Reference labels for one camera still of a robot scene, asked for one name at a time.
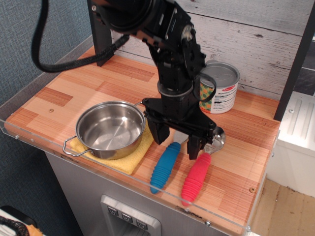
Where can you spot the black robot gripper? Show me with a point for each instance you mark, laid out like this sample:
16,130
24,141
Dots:
181,113

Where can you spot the blue handled metal fork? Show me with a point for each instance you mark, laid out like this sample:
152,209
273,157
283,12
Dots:
165,164

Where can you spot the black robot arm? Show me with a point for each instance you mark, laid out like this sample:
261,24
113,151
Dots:
170,36

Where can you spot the stainless steel pot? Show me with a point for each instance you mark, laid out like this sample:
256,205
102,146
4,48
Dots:
110,130

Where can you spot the yellow folded cloth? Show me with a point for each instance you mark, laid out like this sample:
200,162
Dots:
129,163

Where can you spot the toy food can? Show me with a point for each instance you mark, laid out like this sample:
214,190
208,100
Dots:
226,77

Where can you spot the clear acrylic table guard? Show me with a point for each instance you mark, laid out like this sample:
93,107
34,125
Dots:
45,115

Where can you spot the grey toy kitchen cabinet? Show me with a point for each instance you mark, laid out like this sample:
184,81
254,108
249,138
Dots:
83,187

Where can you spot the silver dispenser button panel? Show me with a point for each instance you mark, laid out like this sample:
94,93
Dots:
124,220

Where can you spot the white toy cabinet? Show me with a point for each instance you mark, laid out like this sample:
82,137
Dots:
292,163

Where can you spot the orange plush object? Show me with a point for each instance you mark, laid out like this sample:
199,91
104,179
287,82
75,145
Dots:
33,231

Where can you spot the black and white device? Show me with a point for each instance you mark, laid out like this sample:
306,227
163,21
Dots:
13,222

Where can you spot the red handled metal spoon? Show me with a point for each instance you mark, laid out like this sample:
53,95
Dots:
196,176

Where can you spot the dark grey left post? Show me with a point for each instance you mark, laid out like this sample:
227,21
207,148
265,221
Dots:
102,37

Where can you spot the dark grey post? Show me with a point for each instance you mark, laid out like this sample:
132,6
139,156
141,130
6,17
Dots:
297,65
102,37

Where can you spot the dark grey right post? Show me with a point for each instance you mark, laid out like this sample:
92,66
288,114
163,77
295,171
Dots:
297,65

